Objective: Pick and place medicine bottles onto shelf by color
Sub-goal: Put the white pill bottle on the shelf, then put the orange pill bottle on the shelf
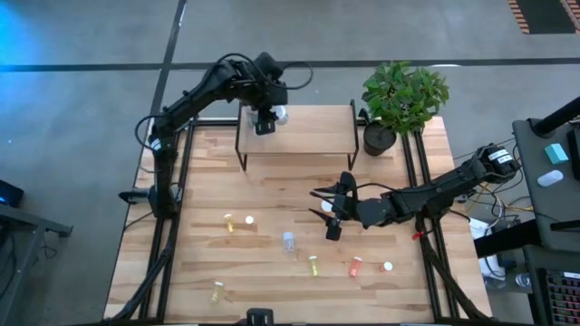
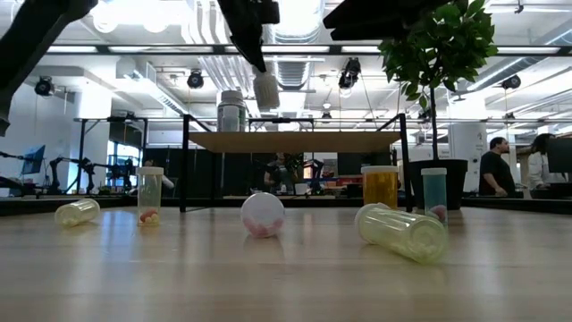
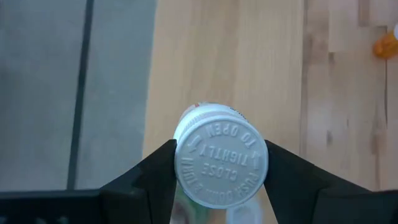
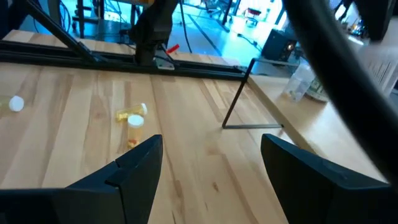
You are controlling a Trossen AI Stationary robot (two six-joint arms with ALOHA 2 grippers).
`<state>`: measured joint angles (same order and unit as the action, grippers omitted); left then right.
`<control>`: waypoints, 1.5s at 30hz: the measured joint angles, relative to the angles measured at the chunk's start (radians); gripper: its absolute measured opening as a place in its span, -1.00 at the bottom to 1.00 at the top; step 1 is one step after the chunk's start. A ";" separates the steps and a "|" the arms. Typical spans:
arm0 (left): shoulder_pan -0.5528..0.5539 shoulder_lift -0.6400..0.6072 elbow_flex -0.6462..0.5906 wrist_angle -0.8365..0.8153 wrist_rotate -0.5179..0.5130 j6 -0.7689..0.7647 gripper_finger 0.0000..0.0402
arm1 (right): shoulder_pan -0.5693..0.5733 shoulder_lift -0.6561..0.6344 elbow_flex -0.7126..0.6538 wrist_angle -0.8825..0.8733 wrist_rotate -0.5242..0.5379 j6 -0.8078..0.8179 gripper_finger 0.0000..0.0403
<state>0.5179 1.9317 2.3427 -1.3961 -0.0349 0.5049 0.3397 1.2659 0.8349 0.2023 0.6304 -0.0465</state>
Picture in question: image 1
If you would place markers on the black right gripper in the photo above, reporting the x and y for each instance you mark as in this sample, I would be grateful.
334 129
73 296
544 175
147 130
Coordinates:
346 208

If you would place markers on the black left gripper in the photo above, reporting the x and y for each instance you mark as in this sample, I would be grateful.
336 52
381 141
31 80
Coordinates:
265 124

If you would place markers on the wide orange bottle white cap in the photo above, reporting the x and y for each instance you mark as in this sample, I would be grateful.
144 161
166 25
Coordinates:
326 206

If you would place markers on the large white barcode label bottle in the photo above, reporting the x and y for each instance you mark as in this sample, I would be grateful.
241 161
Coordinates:
281 114

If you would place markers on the clear vial pink pills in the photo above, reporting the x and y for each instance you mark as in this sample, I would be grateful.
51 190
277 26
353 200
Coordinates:
288 241

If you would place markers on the red-orange pill vial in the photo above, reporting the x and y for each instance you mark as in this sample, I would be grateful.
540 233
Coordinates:
355 266

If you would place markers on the pale vial red yellow pills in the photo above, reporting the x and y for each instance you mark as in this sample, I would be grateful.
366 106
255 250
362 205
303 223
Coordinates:
249 220

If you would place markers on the amber-yellow pill vial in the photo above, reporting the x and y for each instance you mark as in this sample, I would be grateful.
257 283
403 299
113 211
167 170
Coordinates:
229 223

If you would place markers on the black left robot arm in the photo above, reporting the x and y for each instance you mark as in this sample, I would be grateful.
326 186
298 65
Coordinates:
190 99

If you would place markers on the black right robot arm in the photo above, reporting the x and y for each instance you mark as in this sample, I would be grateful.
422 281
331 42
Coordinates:
430 197

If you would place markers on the wooden shelf black metal legs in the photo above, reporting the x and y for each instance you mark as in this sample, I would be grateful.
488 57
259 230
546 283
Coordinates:
312 136

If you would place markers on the yellow-green pill vial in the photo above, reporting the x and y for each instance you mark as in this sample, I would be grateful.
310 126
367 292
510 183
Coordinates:
312 265

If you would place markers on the black rounded object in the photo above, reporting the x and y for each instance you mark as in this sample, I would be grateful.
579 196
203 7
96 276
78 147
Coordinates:
259 317

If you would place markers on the green plant in black pot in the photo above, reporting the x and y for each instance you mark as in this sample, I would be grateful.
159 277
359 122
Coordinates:
403 97

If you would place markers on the yellow pill vial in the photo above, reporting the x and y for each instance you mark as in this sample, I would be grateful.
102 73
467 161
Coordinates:
216 292

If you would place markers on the white floor box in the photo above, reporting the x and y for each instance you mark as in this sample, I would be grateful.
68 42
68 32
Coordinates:
478 227

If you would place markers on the grey side desk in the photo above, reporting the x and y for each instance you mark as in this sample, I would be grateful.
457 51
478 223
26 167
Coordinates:
544 208

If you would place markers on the white oval mouse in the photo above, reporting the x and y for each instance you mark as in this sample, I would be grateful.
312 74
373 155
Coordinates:
550 178

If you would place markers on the teal box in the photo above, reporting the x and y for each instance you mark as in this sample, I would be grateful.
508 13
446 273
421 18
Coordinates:
556 154

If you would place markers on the black pole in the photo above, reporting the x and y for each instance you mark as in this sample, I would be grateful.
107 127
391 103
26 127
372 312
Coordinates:
557 118

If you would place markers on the grey metal stand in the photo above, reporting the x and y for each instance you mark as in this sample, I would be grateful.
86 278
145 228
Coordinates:
31 226

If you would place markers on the black backlit keyboard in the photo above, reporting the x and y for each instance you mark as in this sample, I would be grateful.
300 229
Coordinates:
564 299

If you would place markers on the dark device with blue light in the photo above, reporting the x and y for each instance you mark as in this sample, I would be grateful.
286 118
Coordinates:
9 194

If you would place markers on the orange-edged dark rug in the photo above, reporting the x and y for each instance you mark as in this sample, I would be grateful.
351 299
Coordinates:
544 16

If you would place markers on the black aluminium table frame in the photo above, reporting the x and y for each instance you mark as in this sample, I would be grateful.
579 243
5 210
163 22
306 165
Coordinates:
217 122

